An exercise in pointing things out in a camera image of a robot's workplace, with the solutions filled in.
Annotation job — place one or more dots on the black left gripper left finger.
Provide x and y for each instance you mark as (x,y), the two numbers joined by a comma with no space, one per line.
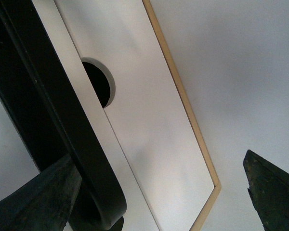
(45,202)

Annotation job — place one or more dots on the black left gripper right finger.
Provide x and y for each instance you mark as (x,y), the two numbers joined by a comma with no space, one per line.
(269,191)

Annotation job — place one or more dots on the white drawer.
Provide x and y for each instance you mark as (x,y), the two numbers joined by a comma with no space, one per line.
(137,216)
(146,112)

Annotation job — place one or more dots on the wooden drawer cabinet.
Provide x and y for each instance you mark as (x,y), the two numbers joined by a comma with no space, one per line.
(183,96)

